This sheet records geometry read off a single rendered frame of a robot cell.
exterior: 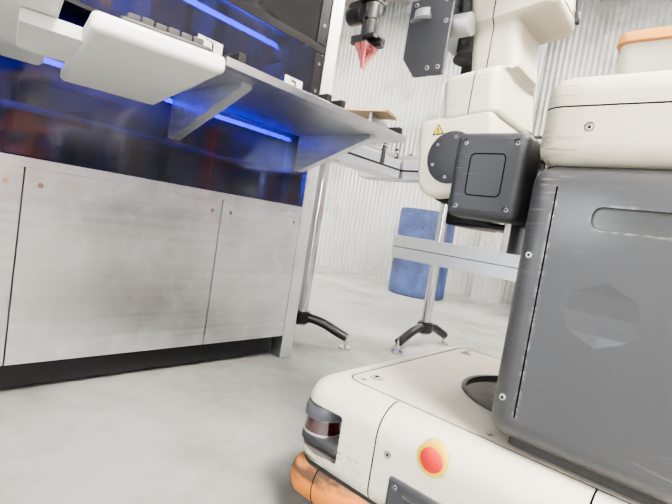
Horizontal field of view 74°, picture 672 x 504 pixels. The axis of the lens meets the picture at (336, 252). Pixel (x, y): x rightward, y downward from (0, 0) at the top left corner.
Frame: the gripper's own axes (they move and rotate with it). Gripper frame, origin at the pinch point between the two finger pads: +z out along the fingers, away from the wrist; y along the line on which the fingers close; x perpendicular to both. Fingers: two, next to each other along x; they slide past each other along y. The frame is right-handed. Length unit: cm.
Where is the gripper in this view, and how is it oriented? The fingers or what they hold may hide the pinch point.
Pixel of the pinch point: (362, 66)
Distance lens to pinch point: 160.0
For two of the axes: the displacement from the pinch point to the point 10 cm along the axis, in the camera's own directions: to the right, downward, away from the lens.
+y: -7.2, -1.9, 6.7
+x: -6.7, -0.7, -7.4
